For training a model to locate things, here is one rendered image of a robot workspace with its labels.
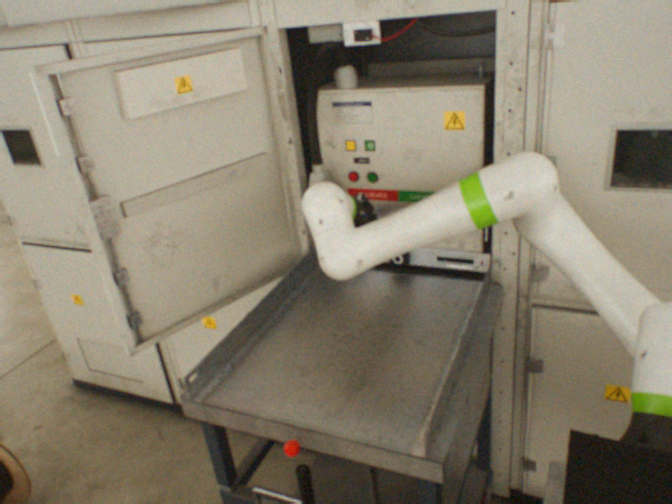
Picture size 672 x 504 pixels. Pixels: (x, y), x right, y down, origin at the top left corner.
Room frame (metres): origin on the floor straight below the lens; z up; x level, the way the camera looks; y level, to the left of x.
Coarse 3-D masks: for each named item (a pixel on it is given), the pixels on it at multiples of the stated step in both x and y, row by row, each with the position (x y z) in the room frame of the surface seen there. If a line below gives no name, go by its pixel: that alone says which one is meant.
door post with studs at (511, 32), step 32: (512, 0) 1.36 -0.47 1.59; (512, 32) 1.36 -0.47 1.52; (512, 64) 1.36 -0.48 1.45; (512, 96) 1.36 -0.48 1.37; (512, 128) 1.35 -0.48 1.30; (512, 224) 1.35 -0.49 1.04; (512, 256) 1.35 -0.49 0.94; (512, 288) 1.35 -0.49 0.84; (512, 320) 1.35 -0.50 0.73; (512, 352) 1.35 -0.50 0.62; (512, 384) 1.34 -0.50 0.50
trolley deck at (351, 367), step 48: (336, 288) 1.46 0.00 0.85; (384, 288) 1.42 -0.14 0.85; (432, 288) 1.39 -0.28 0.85; (288, 336) 1.24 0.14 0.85; (336, 336) 1.21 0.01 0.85; (384, 336) 1.18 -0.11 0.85; (432, 336) 1.16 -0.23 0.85; (480, 336) 1.13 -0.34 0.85; (240, 384) 1.06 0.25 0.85; (288, 384) 1.04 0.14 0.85; (336, 384) 1.02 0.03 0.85; (384, 384) 1.00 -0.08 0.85; (432, 384) 0.98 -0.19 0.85; (288, 432) 0.91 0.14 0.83; (336, 432) 0.87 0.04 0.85; (384, 432) 0.85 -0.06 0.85; (432, 480) 0.77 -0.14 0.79
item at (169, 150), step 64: (64, 64) 1.28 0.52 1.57; (128, 64) 1.41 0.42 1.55; (192, 64) 1.49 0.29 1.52; (256, 64) 1.65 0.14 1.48; (64, 128) 1.26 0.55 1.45; (128, 128) 1.38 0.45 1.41; (192, 128) 1.49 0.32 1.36; (256, 128) 1.63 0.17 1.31; (128, 192) 1.35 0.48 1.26; (192, 192) 1.44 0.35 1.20; (256, 192) 1.60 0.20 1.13; (128, 256) 1.32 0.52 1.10; (192, 256) 1.43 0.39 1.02; (256, 256) 1.57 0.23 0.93; (128, 320) 1.27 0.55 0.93; (192, 320) 1.37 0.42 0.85
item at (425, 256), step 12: (420, 252) 1.50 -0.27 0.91; (432, 252) 1.48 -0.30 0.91; (444, 252) 1.47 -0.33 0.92; (456, 252) 1.45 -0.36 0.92; (468, 252) 1.44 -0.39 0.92; (480, 252) 1.43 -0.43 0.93; (492, 252) 1.43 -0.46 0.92; (420, 264) 1.50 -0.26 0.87; (432, 264) 1.48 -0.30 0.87; (456, 264) 1.45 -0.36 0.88; (468, 264) 1.44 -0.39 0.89
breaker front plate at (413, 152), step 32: (320, 96) 1.64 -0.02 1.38; (352, 96) 1.59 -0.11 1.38; (384, 96) 1.55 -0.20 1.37; (416, 96) 1.51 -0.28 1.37; (448, 96) 1.47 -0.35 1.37; (480, 96) 1.43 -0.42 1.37; (320, 128) 1.65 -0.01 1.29; (352, 128) 1.60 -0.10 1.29; (384, 128) 1.55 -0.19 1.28; (416, 128) 1.51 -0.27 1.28; (480, 128) 1.43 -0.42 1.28; (352, 160) 1.60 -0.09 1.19; (384, 160) 1.56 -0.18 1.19; (416, 160) 1.51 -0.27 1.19; (448, 160) 1.47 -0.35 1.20; (480, 160) 1.43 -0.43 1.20
